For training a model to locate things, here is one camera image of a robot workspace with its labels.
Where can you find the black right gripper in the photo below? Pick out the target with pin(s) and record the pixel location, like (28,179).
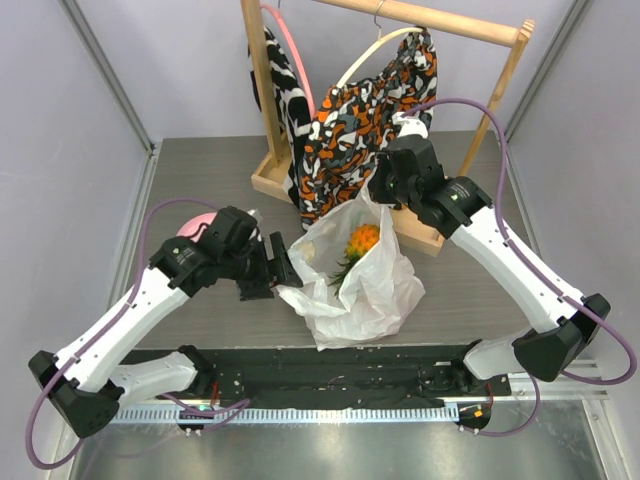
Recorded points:
(382,185)

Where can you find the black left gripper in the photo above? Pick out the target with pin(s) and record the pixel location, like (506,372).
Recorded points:
(261,285)

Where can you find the orange pineapple with green crown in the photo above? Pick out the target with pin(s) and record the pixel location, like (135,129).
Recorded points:
(360,242)

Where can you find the white plastic bag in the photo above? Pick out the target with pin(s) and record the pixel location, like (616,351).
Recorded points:
(377,295)

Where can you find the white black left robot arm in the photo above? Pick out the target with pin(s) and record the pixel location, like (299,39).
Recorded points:
(87,381)

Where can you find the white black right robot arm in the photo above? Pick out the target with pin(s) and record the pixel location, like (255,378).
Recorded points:
(561,326)

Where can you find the orange grey camouflage garment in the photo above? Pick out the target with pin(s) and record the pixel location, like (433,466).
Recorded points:
(354,122)

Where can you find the pink round plate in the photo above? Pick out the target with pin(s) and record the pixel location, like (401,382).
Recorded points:
(195,227)

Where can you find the wooden clothes rack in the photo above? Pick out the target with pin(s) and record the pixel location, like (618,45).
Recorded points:
(271,173)

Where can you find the black white zebra garment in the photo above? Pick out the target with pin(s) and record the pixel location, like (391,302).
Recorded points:
(292,110)

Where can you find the cream clothes hanger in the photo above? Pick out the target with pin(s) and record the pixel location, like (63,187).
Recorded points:
(374,47)

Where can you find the pink clothes hanger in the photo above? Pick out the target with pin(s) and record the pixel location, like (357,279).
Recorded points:
(303,78)

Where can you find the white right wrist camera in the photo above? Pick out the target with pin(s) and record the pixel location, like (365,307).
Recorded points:
(412,133)

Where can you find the aluminium slotted rail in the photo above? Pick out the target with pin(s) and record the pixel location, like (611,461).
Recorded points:
(173,414)

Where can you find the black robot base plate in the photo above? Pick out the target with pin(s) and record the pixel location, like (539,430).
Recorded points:
(369,377)

